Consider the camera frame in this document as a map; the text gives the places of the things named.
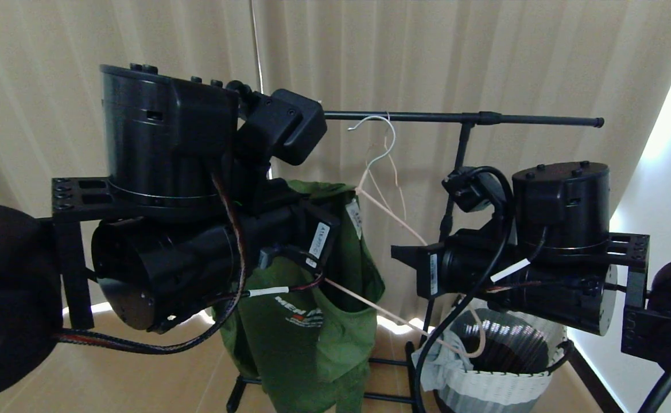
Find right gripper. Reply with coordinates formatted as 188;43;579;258
391;229;618;337

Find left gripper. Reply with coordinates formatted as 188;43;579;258
91;198;342;334

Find pale grey shorts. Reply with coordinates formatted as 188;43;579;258
421;330;474;392

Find green shirt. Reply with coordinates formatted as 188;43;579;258
215;180;386;413

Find black clothes rack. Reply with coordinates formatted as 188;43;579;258
226;111;604;413

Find white laundry basket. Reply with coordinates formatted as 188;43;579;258
421;307;574;413

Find beige curtain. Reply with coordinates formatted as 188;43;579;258
0;0;671;413

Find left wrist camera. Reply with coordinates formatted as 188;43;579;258
235;88;328;167

